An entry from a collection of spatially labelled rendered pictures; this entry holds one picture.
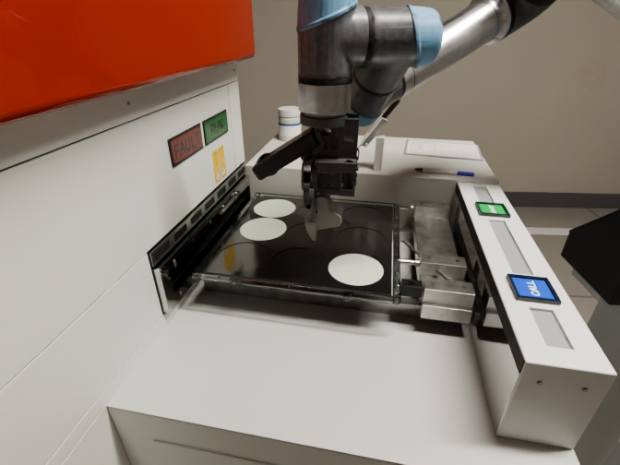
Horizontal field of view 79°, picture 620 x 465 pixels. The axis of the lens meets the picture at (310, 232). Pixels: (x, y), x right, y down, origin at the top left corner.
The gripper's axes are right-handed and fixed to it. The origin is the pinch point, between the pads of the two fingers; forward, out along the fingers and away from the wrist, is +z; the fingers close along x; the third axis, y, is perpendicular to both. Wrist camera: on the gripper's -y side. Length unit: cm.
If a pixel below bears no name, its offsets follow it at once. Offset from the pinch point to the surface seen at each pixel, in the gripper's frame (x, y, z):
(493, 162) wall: 232, 112, 62
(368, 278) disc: -1.3, 10.6, 7.8
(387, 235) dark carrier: 14.1, 14.7, 7.7
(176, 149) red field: 4.1, -23.5, -12.6
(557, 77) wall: 234, 141, 2
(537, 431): -23.7, 31.7, 13.4
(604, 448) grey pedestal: 8, 73, 62
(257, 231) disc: 12.8, -12.8, 7.7
